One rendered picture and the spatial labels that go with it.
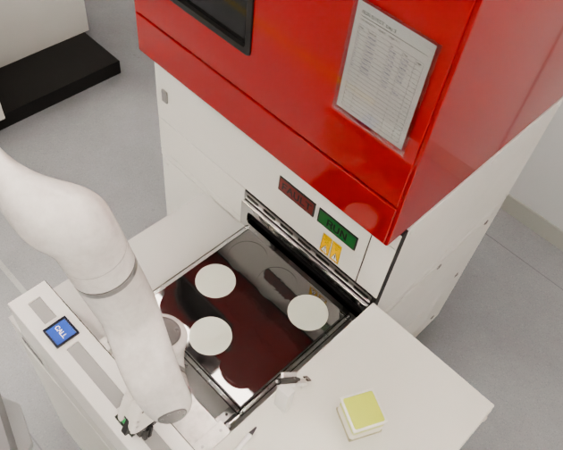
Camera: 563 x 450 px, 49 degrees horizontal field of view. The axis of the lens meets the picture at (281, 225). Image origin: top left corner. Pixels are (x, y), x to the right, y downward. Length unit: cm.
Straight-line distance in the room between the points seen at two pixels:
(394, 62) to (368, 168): 24
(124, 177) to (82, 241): 223
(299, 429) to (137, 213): 172
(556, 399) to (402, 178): 174
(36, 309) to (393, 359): 80
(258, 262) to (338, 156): 48
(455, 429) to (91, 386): 76
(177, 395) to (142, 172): 211
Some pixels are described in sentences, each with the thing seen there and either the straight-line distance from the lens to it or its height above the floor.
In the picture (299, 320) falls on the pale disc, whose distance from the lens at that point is 152.
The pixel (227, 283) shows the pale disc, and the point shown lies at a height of 90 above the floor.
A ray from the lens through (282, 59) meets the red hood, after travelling 121.
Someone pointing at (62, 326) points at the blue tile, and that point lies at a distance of 146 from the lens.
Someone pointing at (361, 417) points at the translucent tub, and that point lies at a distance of 129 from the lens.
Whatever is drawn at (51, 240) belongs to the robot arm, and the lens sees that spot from 78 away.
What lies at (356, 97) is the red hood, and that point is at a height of 151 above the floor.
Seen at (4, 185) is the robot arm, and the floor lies 164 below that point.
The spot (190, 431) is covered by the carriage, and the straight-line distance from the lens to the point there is 141.
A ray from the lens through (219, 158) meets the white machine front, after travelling 167.
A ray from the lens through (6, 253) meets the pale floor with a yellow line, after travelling 283.
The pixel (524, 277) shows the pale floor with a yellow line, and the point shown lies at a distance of 298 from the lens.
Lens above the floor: 221
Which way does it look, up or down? 52 degrees down
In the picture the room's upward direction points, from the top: 9 degrees clockwise
